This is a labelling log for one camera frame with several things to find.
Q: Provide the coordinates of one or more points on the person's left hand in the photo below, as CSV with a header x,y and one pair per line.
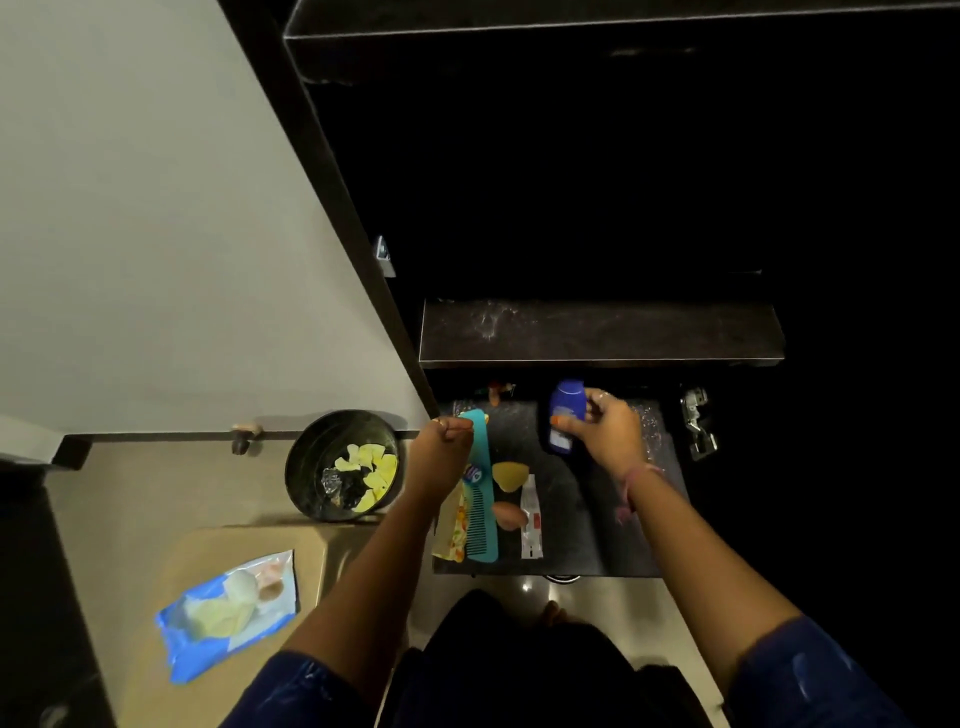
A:
x,y
439,461

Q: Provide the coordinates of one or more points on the person's right hand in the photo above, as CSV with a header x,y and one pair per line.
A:
x,y
611,439

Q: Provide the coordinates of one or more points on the colourful round-capped tube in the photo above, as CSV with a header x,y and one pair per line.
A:
x,y
472,474

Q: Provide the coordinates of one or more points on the blue plastic bottle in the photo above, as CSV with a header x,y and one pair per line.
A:
x,y
566,397

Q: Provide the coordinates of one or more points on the teal wide-tooth comb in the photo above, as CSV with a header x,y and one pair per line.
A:
x,y
480,517

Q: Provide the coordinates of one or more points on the brown fine-tooth comb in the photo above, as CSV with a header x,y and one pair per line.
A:
x,y
442,532

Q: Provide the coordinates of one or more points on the yellow makeup sponge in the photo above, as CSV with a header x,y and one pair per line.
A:
x,y
510,476

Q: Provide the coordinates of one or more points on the pink makeup sponge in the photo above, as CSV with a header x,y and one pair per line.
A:
x,y
510,515

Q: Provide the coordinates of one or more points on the orange lip balm stick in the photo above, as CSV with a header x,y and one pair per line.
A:
x,y
495,391

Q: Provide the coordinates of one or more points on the white tube with red label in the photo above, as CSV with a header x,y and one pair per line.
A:
x,y
531,525

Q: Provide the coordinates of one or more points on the person's right forearm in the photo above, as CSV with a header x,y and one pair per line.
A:
x,y
697,570

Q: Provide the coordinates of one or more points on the person's left forearm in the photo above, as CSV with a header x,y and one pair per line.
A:
x,y
360,592

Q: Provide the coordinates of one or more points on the person's bare foot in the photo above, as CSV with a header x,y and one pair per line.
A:
x,y
551,613

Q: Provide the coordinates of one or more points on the person's dark trousers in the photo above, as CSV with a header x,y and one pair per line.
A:
x,y
525,675

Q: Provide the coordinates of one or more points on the pink wrist thread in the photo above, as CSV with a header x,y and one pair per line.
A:
x,y
634,474

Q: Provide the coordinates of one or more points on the yellow crumpled wipes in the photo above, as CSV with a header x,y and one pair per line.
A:
x,y
375,465

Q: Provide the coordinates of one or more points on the metal cabinet hinge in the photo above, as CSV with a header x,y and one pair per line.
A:
x,y
701,446

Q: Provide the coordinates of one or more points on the dark cabinet shelf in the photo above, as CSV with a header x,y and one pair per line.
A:
x,y
600,334
600,22

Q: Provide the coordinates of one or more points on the clear plastic wrapper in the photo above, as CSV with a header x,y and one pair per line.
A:
x,y
332,482

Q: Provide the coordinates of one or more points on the black round waste bin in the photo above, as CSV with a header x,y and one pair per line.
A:
x,y
315,450

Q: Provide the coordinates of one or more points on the beige door knob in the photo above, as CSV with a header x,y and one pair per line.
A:
x,y
246,431

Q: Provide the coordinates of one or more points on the metal door hinge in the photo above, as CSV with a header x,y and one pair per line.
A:
x,y
384,259

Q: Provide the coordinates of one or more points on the beige plastic stool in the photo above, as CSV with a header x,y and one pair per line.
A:
x,y
225,547

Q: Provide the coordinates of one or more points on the blue patterned left sleeve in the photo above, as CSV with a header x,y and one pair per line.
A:
x,y
292,697

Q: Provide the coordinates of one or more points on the blue patterned sleeve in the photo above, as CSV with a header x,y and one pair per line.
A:
x,y
810,682
292,697

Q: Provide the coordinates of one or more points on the blue wet wipes pack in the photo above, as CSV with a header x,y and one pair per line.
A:
x,y
210,630

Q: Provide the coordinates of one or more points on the blue patterned right sleeve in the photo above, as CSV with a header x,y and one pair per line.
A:
x,y
810,682

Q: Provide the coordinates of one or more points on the pale cabinet door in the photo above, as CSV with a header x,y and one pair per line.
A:
x,y
150,225

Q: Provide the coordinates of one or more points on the dark furniture piece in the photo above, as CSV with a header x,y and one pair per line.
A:
x,y
45,600

